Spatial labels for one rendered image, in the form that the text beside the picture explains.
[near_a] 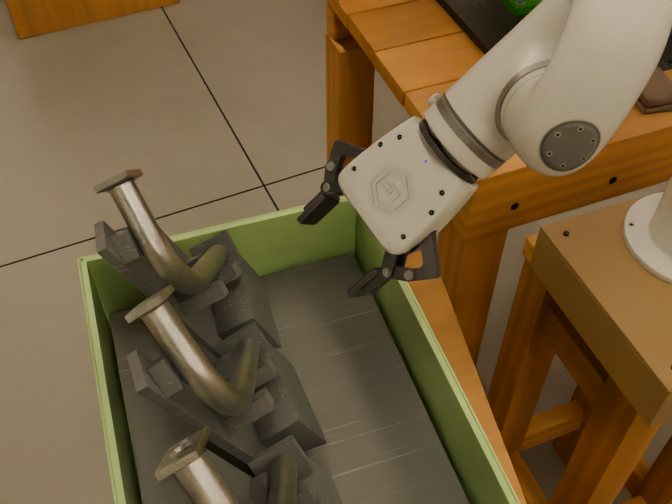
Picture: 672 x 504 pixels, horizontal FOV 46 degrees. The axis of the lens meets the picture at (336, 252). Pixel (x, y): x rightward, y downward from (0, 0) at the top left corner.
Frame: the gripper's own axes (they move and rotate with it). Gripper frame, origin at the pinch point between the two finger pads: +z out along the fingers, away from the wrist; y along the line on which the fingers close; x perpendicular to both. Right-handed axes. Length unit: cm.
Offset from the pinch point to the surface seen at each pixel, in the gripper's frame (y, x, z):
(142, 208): -17.7, -3.3, 14.8
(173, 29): -175, 178, 82
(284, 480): 14.7, 1.4, 20.6
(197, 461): 11.5, -18.1, 12.9
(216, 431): 6.7, -2.1, 22.3
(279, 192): -76, 145, 69
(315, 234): -15.5, 33.6, 16.1
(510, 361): 14, 74, 16
